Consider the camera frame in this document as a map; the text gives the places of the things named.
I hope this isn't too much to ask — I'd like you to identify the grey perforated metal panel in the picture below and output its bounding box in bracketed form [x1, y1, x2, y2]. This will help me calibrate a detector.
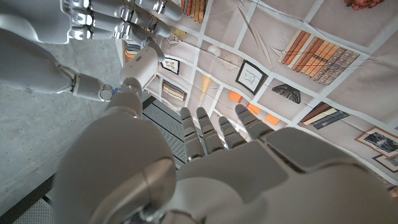
[0, 95, 206, 224]

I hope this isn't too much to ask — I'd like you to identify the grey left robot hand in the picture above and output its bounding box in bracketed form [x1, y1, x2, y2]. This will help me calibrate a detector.
[52, 77, 398, 224]

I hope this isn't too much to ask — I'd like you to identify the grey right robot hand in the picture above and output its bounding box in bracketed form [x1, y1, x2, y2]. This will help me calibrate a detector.
[0, 0, 184, 102]

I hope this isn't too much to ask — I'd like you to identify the printed bookshelf fabric backdrop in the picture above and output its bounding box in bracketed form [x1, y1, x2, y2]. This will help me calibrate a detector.
[114, 0, 398, 188]

